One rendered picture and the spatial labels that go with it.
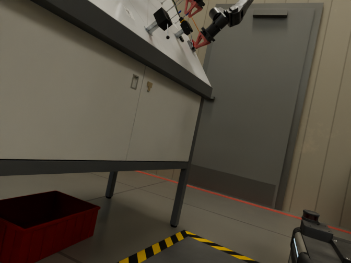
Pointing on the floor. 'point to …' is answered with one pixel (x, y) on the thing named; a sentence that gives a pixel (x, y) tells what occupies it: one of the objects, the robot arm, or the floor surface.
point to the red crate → (43, 225)
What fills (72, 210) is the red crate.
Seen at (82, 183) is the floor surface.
